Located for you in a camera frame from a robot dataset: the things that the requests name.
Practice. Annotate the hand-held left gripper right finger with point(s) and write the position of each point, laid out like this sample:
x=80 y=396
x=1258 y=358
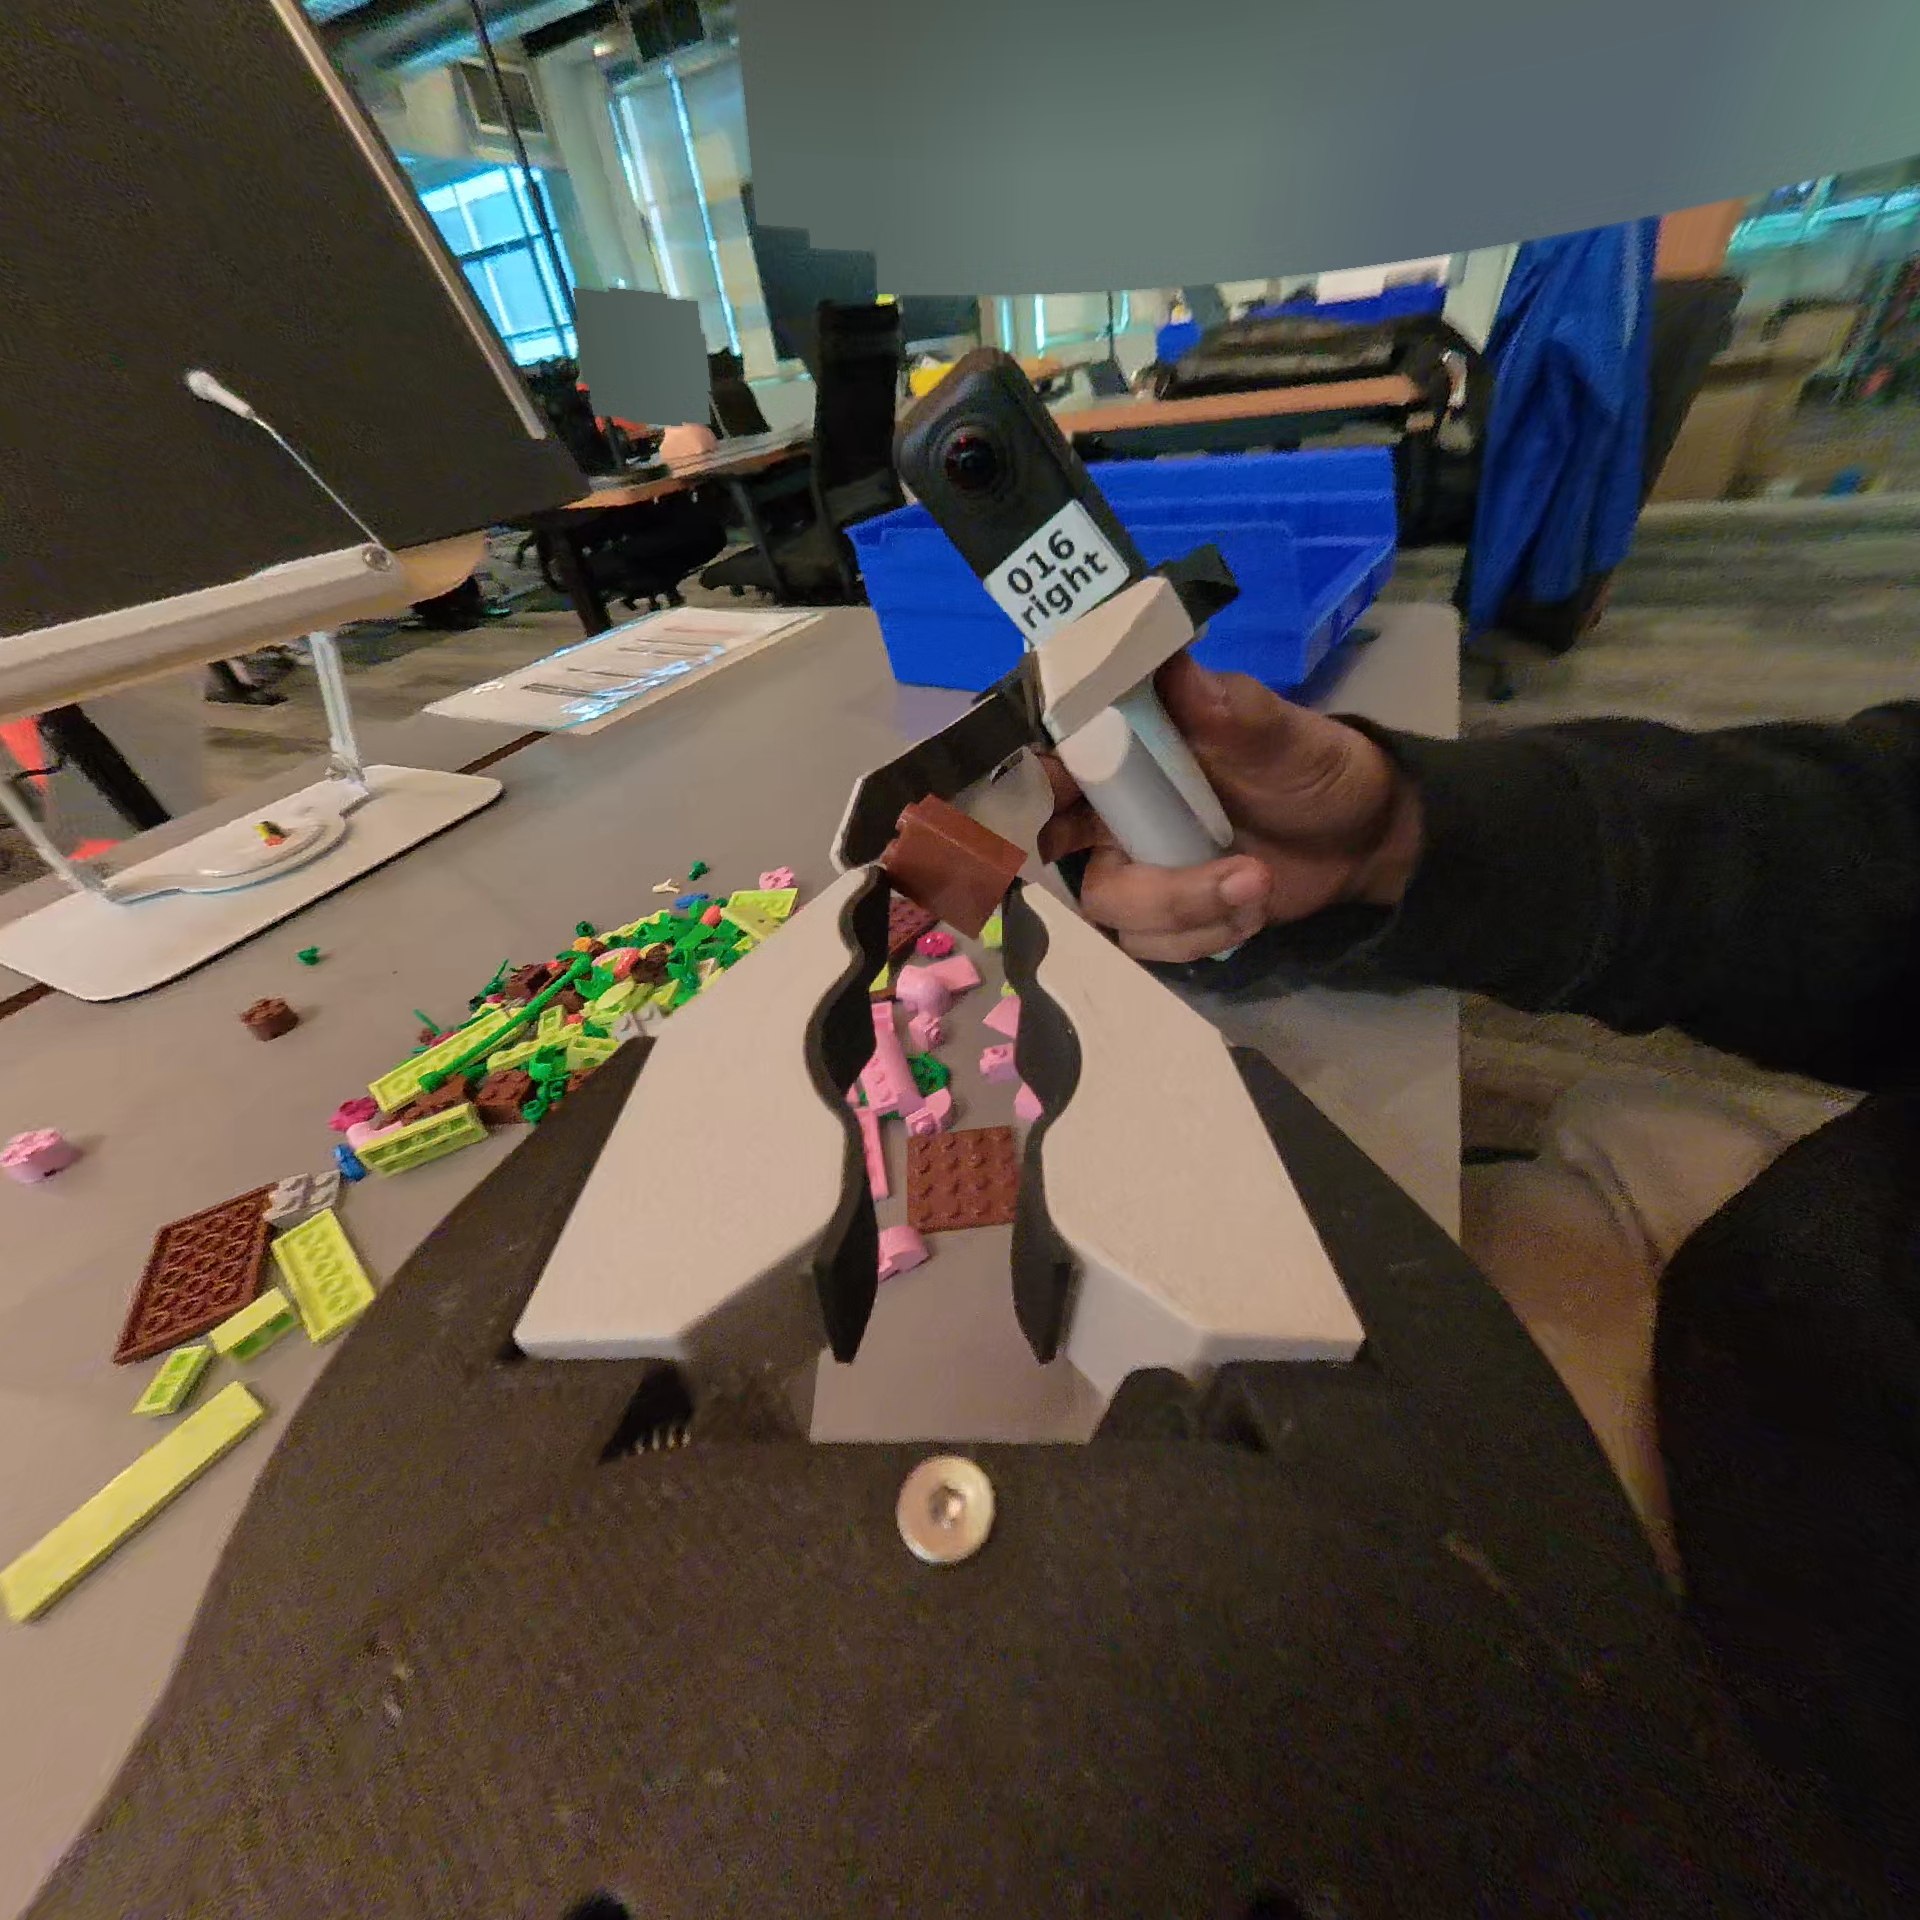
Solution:
x=1186 y=1185

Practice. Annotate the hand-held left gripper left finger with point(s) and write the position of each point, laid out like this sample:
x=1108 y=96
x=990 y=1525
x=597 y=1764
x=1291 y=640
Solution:
x=690 y=1185

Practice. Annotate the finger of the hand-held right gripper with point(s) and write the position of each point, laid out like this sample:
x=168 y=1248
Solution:
x=944 y=759
x=1021 y=818

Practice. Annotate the brown toy brick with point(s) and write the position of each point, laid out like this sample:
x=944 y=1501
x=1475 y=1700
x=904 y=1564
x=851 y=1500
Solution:
x=953 y=871

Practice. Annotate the person's right forearm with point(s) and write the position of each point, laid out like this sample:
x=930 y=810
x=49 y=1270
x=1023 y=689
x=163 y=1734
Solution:
x=1621 y=871

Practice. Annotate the person's right hand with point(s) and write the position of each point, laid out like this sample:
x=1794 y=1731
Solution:
x=1305 y=810

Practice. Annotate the black office chair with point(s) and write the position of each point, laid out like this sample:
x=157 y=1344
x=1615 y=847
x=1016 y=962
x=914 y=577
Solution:
x=841 y=481

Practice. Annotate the pile of colourful toy bricks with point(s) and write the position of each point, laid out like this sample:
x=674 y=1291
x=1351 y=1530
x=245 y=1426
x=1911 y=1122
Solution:
x=556 y=1021

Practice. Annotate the small brown square plate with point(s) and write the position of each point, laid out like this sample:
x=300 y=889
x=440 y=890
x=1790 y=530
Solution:
x=963 y=1178

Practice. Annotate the long lime green studded plate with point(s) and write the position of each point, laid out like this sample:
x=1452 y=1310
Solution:
x=423 y=1141

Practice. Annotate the blue plastic bin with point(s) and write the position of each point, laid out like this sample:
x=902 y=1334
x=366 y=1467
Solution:
x=1291 y=556

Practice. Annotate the laminated paper sheet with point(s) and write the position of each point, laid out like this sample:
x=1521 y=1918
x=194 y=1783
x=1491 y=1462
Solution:
x=630 y=668

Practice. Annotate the black bag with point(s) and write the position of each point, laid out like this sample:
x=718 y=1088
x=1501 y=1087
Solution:
x=1305 y=353

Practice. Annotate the lime green flat tile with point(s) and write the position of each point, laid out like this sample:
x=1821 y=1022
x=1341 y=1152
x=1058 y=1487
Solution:
x=324 y=1274

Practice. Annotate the small grey plate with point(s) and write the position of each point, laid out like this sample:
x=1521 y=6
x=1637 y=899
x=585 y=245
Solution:
x=305 y=1198

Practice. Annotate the person's light trousers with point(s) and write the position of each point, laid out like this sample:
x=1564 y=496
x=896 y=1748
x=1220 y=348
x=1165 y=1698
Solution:
x=1577 y=1247

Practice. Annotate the small brown round brick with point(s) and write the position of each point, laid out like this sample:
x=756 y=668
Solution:
x=271 y=1021

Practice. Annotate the small lime green plate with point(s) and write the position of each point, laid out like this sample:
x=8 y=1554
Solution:
x=254 y=1324

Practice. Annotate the brown studded plate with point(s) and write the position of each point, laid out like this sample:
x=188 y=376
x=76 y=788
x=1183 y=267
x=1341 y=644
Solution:
x=194 y=1274

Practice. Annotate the white monitor stand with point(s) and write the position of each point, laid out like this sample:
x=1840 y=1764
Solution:
x=300 y=854

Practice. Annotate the small lime green brick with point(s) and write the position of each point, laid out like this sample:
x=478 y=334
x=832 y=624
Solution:
x=174 y=1383

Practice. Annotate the blue jacket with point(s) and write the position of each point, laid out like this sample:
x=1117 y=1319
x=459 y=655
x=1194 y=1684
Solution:
x=1560 y=436

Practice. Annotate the narrow lime green plate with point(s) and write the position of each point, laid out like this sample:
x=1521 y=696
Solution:
x=136 y=1501

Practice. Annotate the pale pink flower piece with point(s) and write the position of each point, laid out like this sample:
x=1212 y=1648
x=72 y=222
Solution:
x=37 y=1155

